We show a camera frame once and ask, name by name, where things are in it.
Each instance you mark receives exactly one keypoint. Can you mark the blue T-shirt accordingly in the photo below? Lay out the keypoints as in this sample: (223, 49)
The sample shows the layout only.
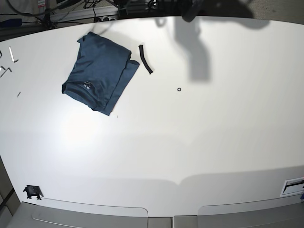
(100, 74)

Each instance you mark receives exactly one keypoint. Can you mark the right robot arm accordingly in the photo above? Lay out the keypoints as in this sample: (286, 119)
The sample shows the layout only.
(128, 7)

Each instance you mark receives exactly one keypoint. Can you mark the black plastic clip part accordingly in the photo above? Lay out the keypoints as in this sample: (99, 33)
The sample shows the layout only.
(33, 191)

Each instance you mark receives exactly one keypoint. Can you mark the long silver hex key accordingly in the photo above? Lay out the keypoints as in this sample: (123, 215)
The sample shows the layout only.
(14, 60)

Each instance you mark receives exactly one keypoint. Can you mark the silver hex key pair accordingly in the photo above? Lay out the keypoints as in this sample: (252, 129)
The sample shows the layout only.
(4, 70)

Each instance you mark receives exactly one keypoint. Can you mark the right grey chair back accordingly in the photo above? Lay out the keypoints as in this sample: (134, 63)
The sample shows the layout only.
(286, 212)

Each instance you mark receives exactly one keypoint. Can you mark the blue box in background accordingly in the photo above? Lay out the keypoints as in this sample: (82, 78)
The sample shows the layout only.
(10, 23)

